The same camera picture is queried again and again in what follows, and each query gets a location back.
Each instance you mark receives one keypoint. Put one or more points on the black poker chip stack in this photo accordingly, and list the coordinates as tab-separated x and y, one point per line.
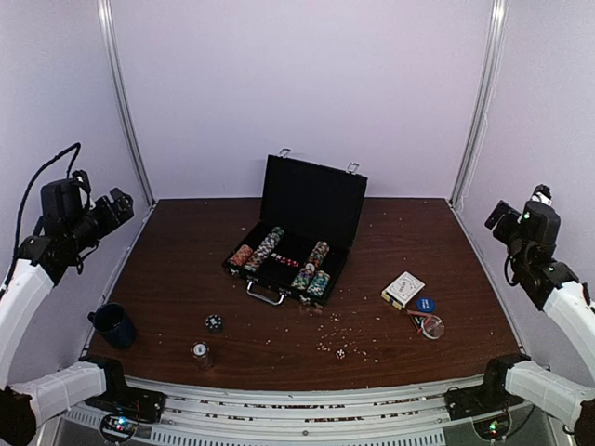
214	324

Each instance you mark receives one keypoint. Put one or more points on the white playing card box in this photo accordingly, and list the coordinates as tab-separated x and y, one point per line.
400	291

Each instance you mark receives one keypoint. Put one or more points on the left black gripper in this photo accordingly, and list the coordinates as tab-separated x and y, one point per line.
125	211

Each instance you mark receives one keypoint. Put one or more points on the front aluminium rail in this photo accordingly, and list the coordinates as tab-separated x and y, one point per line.
405	415

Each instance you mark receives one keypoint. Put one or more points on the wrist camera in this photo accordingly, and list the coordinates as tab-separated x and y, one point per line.
539	222
66	199

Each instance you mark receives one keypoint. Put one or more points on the grey chip row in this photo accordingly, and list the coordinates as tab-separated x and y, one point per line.
264	249

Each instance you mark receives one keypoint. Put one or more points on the red black triangular card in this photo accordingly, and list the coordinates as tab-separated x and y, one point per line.
421	321

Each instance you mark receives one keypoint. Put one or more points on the black poker set case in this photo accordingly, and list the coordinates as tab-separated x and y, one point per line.
311	203

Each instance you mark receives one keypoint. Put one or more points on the blue small blind button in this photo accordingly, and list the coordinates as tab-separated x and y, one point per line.
425	305

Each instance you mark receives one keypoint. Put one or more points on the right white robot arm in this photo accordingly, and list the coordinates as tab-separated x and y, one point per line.
555	290

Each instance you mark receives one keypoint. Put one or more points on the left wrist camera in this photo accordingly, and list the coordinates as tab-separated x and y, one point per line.
66	199

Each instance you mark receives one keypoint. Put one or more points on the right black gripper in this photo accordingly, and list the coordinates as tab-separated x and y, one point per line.
499	231

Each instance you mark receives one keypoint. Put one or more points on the dark blue mug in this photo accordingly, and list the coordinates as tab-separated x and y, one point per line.
114	325

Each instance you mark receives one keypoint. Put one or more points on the red dice row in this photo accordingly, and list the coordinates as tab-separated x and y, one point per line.
284	260

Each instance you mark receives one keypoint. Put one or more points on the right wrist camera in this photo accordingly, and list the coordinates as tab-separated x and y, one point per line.
539	222

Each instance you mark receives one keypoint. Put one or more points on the green blue chip row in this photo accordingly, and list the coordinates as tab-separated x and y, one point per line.
304	277

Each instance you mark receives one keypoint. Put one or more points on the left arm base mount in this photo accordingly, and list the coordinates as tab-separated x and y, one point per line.
138	404

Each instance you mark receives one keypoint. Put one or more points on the left aluminium frame post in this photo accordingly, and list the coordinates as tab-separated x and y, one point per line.
110	42

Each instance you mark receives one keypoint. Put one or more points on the aluminium frame post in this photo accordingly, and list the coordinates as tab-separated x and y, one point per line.
486	89
110	42

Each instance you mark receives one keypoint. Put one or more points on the teal chip row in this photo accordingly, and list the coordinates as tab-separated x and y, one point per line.
318	283

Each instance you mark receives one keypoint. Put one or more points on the right aluminium frame post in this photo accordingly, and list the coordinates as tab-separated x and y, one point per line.
486	89

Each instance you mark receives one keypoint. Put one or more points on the orange chip row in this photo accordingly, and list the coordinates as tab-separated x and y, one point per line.
241	255

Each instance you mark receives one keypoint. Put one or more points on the right back chip row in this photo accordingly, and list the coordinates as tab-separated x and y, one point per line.
318	253

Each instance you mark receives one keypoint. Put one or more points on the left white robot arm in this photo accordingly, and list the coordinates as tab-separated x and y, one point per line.
40	265

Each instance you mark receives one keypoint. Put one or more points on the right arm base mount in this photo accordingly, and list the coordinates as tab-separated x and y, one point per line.
483	399

